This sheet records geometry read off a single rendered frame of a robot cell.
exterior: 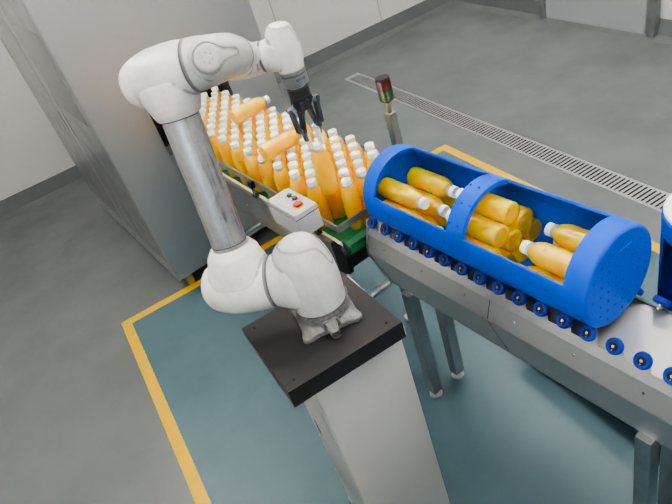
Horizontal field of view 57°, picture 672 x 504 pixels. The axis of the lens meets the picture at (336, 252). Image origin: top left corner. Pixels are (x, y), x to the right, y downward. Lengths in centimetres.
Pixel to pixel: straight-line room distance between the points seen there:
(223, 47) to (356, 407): 106
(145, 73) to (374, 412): 115
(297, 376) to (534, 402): 139
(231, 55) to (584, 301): 103
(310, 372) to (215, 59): 82
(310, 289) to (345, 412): 41
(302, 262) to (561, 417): 149
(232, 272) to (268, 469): 136
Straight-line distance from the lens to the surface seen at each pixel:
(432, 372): 275
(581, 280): 160
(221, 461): 302
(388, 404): 196
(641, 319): 184
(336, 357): 167
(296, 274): 165
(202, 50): 151
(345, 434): 194
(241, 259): 170
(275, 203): 231
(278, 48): 207
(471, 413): 281
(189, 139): 163
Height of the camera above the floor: 224
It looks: 36 degrees down
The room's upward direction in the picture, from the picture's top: 19 degrees counter-clockwise
